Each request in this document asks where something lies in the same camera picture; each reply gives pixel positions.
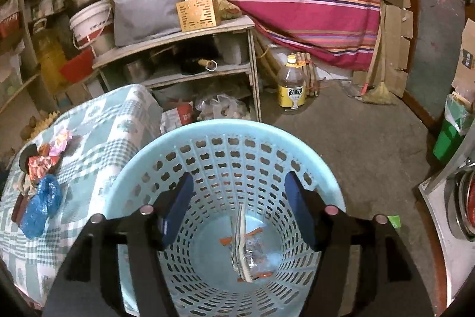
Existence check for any clear orange plastic snack bag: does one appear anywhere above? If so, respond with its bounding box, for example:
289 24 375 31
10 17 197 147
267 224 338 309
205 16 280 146
219 203 280 283

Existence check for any blue plastic bag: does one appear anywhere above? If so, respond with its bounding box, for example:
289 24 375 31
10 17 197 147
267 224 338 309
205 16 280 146
19 174 63 240

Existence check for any dark red sandpaper sheet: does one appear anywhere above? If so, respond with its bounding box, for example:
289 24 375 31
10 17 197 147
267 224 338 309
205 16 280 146
11 193 29 225

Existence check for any light blue laundry basket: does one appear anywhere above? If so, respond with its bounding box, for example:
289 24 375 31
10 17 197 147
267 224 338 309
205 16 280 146
103 119 345 316

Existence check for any red snack packet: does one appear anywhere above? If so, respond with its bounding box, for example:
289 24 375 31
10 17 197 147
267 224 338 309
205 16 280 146
28 156 60 185

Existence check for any green checkered tablecloth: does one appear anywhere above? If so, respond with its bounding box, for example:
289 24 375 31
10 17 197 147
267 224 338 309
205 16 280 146
1 84 163 305

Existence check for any orange snack wrapper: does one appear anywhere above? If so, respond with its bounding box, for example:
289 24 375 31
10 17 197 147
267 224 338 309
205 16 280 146
38 143 50 157

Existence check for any pink snack packet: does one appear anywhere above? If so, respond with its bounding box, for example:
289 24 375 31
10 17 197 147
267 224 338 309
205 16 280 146
48 129 72 156

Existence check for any yellow egg tray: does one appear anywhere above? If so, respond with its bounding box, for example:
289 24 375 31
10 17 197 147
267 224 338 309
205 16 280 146
26 111 60 142

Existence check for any broom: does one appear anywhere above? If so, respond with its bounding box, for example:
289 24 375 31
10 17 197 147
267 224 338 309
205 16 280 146
359 3 395 105

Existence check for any green bin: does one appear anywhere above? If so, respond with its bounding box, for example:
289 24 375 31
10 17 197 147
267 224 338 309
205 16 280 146
433 92 474 164

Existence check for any oil bottle yellow label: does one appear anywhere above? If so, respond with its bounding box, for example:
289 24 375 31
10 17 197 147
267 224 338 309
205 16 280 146
277 54 307 111

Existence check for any red plastic basket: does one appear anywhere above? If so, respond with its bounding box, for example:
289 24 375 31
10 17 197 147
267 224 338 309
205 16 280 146
60 48 94 84

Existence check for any low wooden shelf unit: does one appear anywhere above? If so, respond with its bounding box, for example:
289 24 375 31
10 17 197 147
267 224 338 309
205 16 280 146
93 16 262 122

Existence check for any white plastic bucket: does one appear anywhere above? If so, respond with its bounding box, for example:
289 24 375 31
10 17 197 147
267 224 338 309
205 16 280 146
69 0 115 58

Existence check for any grey fabric cover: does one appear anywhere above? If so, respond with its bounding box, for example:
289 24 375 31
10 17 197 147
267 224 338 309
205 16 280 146
113 0 183 47

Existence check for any yellow utensil holder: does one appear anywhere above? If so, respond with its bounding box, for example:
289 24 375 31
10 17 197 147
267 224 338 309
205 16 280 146
175 0 221 32

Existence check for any wall wooden shelf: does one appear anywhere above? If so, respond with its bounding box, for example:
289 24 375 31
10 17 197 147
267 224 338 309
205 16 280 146
1 0 49 116

